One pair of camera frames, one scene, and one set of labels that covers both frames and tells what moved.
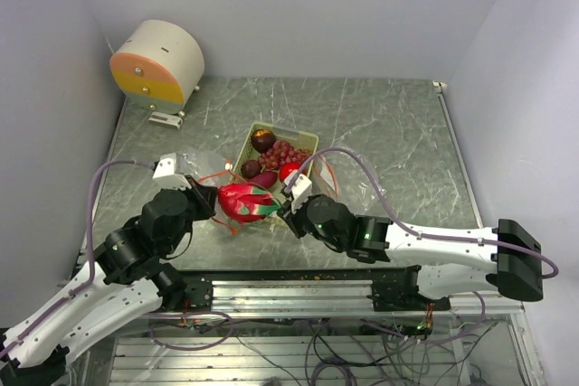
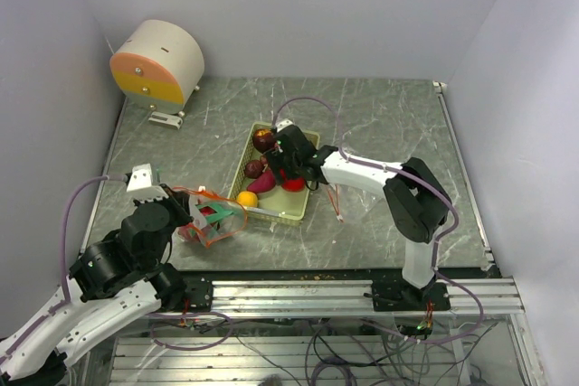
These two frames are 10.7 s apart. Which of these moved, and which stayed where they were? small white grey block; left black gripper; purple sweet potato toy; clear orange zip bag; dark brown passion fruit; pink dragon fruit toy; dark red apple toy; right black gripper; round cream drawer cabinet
Moved: pink dragon fruit toy; clear orange zip bag; right black gripper; left black gripper
Stayed: dark red apple toy; round cream drawer cabinet; purple sweet potato toy; dark brown passion fruit; small white grey block
